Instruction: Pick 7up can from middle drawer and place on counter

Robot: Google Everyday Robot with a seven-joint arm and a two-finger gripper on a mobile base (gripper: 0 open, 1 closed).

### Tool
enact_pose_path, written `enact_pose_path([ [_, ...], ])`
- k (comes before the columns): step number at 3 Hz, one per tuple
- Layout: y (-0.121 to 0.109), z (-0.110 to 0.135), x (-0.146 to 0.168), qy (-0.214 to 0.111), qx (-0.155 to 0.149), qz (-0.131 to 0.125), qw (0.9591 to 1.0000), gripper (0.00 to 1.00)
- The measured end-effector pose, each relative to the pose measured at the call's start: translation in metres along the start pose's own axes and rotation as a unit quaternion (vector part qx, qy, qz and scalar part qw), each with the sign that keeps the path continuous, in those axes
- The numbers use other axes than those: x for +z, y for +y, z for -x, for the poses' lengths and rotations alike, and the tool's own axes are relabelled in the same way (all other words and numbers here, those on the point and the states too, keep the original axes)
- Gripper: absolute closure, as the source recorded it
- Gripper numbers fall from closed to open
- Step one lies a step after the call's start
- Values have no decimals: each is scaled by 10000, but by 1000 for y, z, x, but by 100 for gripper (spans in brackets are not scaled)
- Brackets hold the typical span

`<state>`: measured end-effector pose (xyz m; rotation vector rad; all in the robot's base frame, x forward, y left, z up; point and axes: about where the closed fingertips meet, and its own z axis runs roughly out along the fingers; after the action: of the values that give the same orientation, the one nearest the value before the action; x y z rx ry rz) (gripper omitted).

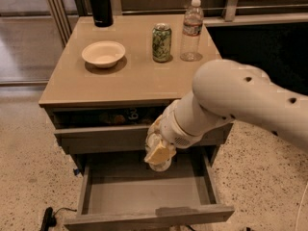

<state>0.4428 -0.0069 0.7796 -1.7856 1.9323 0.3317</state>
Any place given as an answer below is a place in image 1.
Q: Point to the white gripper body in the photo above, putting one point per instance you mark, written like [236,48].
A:
[172,130]

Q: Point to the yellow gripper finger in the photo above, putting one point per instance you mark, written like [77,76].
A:
[159,153]
[155,127]

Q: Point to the silver 7up can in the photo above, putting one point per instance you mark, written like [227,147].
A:
[150,140]

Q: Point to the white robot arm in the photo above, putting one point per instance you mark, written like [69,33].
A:
[224,91]

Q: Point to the grey middle drawer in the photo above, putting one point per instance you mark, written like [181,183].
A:
[120,192]

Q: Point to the grey drawer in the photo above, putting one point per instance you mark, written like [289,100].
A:
[80,132]
[120,192]

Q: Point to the grey drawer cabinet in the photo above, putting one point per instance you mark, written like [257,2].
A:
[135,81]

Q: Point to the grey top drawer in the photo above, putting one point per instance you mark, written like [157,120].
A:
[80,132]

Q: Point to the green soda can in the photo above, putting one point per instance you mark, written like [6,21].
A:
[161,42]

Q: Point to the black snack bag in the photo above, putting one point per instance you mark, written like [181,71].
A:
[125,116]

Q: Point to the white paper bowl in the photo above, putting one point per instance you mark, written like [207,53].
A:
[103,54]

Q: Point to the clear plastic water bottle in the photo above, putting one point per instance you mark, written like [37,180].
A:
[191,32]

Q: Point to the black insulated flask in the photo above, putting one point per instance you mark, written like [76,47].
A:
[102,12]

